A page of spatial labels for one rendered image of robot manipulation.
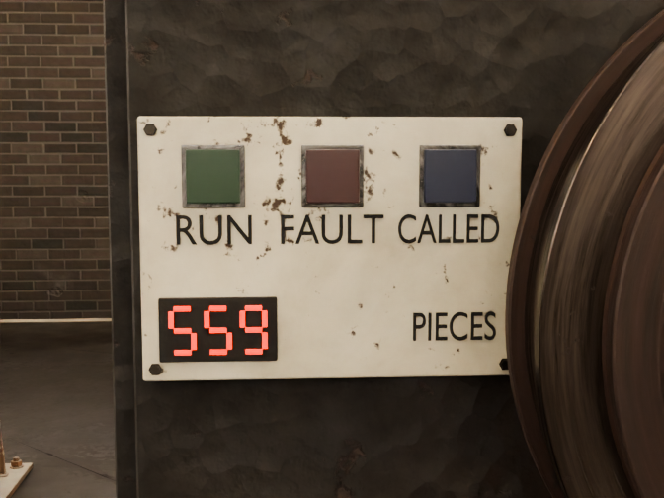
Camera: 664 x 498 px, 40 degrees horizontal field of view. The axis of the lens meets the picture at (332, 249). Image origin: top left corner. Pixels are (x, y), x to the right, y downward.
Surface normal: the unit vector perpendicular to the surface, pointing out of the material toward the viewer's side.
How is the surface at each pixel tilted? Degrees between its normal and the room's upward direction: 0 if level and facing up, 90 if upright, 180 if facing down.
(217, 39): 90
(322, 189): 90
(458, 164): 90
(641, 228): 90
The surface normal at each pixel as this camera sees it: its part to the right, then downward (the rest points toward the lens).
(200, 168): 0.07, 0.11
